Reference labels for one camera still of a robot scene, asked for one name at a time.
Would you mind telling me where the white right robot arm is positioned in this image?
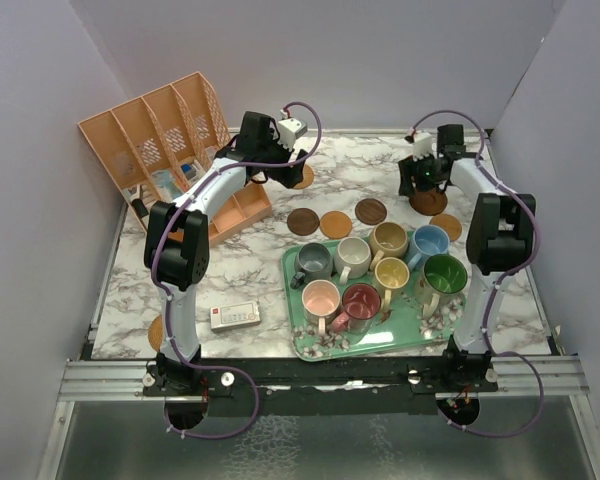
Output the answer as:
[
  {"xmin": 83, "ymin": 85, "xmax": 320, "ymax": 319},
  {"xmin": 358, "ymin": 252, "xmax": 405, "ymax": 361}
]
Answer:
[{"xmin": 398, "ymin": 124, "xmax": 539, "ymax": 391}]

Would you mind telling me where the red ceramic mug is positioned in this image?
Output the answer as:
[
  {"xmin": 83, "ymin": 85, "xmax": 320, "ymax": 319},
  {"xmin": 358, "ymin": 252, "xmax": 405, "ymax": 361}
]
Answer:
[{"xmin": 329, "ymin": 283, "xmax": 381, "ymax": 334}]

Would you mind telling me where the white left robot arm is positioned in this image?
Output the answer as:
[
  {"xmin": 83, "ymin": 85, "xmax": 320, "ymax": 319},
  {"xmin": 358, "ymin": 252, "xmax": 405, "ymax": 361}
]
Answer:
[{"xmin": 144, "ymin": 108, "xmax": 313, "ymax": 395}]

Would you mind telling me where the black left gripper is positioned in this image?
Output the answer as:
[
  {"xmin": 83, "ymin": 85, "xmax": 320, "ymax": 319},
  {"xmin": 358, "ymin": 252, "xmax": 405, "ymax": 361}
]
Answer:
[{"xmin": 258, "ymin": 129, "xmax": 307, "ymax": 188}]

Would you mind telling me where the tan ceramic mug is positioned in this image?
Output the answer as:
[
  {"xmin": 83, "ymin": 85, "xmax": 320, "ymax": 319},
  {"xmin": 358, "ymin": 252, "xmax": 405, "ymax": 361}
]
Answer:
[{"xmin": 369, "ymin": 222, "xmax": 409, "ymax": 268}]

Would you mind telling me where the ringed brown wooden coaster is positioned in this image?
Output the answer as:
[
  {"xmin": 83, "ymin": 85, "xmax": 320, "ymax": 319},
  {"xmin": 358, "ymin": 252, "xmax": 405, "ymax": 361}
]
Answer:
[{"xmin": 409, "ymin": 189, "xmax": 448, "ymax": 216}]

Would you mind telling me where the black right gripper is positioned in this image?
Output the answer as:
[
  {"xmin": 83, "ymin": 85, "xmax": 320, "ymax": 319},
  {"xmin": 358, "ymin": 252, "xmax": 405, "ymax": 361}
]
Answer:
[{"xmin": 398, "ymin": 150, "xmax": 443, "ymax": 198}]

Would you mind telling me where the pink ceramic mug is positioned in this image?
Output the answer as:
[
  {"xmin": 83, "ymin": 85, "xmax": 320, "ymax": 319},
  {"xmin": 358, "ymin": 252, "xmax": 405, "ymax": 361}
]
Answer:
[{"xmin": 301, "ymin": 280, "xmax": 341, "ymax": 335}]

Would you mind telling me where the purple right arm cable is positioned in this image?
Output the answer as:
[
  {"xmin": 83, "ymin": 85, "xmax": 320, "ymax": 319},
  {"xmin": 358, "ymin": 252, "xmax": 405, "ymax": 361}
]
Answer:
[{"xmin": 405, "ymin": 109, "xmax": 546, "ymax": 439}]

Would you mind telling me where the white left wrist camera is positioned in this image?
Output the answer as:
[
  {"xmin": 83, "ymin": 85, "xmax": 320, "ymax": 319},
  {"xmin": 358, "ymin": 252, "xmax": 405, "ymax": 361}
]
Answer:
[{"xmin": 276, "ymin": 117, "xmax": 308, "ymax": 151}]

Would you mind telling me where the green floral tray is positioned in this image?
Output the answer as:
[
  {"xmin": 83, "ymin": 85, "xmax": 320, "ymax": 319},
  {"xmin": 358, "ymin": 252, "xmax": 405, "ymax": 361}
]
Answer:
[{"xmin": 281, "ymin": 245, "xmax": 466, "ymax": 362}]

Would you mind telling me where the light wooden coaster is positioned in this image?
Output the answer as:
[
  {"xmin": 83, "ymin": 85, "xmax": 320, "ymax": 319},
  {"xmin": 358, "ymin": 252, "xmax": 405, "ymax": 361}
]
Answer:
[{"xmin": 429, "ymin": 213, "xmax": 463, "ymax": 242}]

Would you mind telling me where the orange plastic file organizer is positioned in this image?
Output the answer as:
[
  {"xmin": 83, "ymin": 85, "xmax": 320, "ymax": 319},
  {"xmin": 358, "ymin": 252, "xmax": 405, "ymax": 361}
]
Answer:
[{"xmin": 77, "ymin": 71, "xmax": 274, "ymax": 246}]

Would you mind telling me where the grey ceramic mug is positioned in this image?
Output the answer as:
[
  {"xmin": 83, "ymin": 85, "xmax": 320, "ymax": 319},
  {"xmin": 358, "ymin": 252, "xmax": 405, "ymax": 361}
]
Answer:
[{"xmin": 289, "ymin": 243, "xmax": 334, "ymax": 290}]

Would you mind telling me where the green floral mug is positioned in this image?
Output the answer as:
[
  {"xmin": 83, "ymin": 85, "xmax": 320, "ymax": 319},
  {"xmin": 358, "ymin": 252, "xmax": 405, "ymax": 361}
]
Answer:
[{"xmin": 414, "ymin": 254, "xmax": 468, "ymax": 319}]

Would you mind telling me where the blue ceramic mug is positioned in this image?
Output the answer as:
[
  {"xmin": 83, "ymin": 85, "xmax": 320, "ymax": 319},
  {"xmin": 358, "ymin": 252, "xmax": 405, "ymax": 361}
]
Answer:
[{"xmin": 405, "ymin": 225, "xmax": 451, "ymax": 271}]

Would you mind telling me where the dark walnut wooden coaster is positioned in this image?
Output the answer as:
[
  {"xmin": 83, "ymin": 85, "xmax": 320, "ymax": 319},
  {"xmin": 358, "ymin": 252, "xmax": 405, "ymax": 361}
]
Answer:
[{"xmin": 355, "ymin": 198, "xmax": 387, "ymax": 225}]

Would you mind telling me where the cream ceramic mug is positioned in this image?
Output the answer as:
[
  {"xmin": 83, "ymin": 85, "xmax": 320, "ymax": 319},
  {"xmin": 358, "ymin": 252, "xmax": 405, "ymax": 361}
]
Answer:
[{"xmin": 334, "ymin": 237, "xmax": 371, "ymax": 285}]

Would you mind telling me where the white small card box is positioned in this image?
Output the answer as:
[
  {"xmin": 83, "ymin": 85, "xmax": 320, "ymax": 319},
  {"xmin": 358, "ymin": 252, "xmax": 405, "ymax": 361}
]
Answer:
[{"xmin": 210, "ymin": 301, "xmax": 261, "ymax": 332}]

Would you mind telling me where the woven coaster near base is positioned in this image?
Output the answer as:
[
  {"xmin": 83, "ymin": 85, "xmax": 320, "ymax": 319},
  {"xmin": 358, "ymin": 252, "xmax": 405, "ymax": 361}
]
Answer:
[{"xmin": 148, "ymin": 315, "xmax": 163, "ymax": 352}]

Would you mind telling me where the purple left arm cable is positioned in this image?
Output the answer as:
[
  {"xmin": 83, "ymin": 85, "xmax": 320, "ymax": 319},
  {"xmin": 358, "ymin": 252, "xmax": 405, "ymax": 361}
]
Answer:
[{"xmin": 149, "ymin": 101, "xmax": 324, "ymax": 441}]

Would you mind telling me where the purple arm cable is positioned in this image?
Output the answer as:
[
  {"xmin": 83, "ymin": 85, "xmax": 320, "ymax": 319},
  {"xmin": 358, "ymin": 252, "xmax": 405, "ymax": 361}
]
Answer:
[
  {"xmin": 405, "ymin": 109, "xmax": 546, "ymax": 439},
  {"xmin": 149, "ymin": 101, "xmax": 324, "ymax": 441}
]

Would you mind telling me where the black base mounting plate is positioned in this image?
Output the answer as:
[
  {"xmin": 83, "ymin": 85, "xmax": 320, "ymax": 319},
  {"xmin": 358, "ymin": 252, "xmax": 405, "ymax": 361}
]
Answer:
[{"xmin": 62, "ymin": 354, "xmax": 497, "ymax": 427}]

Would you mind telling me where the yellow ceramic mug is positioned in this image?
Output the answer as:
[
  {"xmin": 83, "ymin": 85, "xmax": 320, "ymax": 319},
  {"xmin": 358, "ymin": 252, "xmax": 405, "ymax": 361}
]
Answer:
[{"xmin": 372, "ymin": 257, "xmax": 410, "ymax": 313}]

